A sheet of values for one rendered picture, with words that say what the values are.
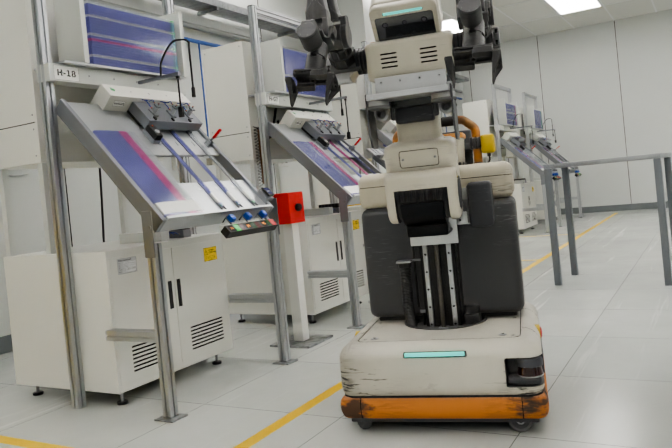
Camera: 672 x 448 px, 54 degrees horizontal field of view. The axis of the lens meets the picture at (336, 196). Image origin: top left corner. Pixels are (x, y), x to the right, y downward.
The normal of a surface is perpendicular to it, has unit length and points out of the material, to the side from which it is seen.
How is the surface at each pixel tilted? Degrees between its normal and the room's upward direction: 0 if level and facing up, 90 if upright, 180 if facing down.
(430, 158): 98
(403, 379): 90
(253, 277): 90
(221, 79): 90
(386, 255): 90
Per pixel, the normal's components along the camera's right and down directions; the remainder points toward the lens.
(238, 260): -0.50, 0.06
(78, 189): 0.86, -0.08
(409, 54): -0.25, 0.18
